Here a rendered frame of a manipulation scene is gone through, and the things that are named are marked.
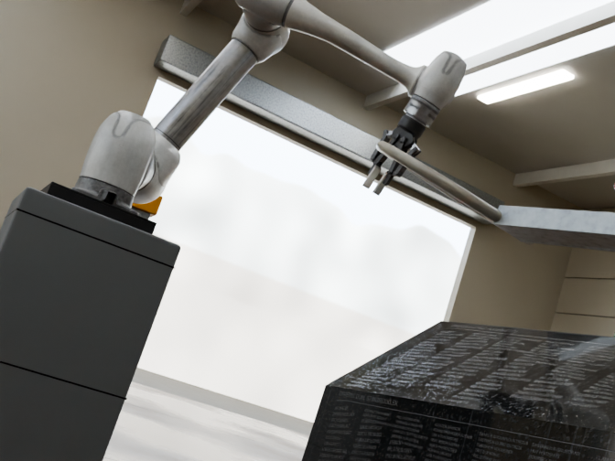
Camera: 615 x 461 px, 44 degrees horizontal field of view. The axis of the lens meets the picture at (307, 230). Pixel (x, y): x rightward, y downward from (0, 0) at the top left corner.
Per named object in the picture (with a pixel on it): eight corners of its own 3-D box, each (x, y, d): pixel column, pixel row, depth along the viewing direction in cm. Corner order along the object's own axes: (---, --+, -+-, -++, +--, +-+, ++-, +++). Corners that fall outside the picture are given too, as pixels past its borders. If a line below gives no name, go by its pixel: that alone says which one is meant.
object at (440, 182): (564, 267, 201) (571, 258, 200) (452, 195, 171) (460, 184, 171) (450, 198, 239) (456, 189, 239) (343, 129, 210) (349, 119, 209)
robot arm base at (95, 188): (73, 189, 190) (81, 169, 191) (61, 197, 210) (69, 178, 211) (142, 217, 197) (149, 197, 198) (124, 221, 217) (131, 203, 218)
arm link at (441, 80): (443, 111, 211) (442, 115, 224) (475, 61, 209) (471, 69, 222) (410, 90, 212) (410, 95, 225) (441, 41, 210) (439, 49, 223)
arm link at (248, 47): (88, 170, 218) (108, 189, 239) (131, 205, 216) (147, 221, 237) (259, -23, 230) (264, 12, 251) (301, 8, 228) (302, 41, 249)
